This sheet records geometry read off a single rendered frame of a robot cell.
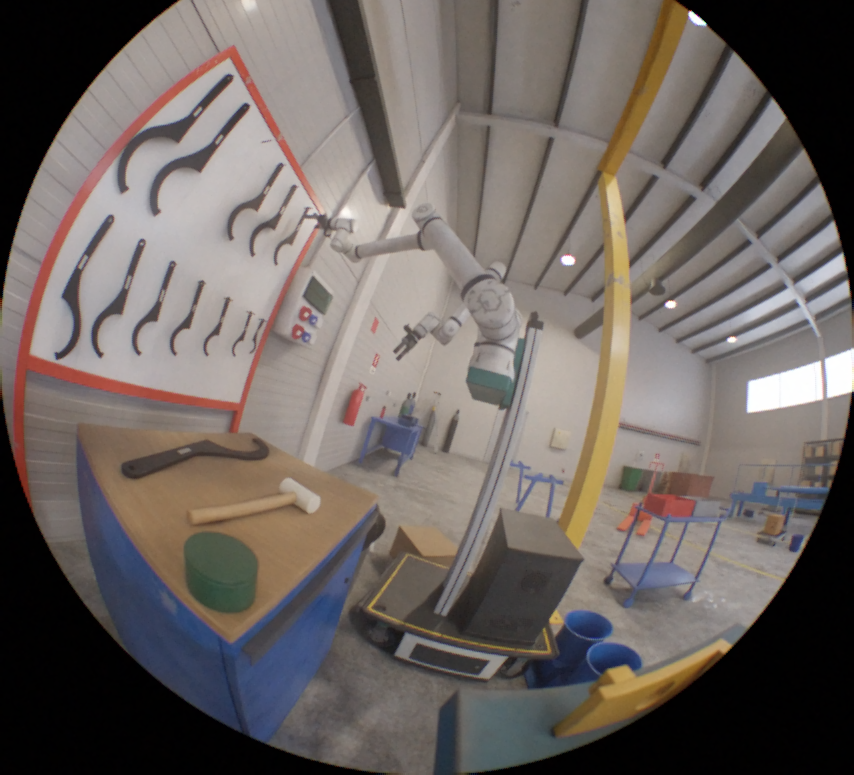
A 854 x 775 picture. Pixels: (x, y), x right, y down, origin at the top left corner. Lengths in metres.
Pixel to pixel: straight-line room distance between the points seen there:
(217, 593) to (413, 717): 1.17
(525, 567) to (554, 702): 0.94
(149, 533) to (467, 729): 0.45
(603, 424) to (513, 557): 1.09
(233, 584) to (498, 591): 1.04
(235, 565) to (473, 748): 0.31
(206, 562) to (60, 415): 1.18
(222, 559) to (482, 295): 0.91
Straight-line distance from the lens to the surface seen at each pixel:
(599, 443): 1.89
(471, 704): 0.26
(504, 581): 1.22
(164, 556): 0.48
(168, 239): 1.40
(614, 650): 1.68
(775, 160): 5.93
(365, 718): 1.40
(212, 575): 0.37
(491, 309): 0.87
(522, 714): 0.27
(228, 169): 1.57
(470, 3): 5.80
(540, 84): 6.12
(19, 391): 1.39
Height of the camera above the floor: 1.27
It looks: 12 degrees up
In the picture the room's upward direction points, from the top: 18 degrees clockwise
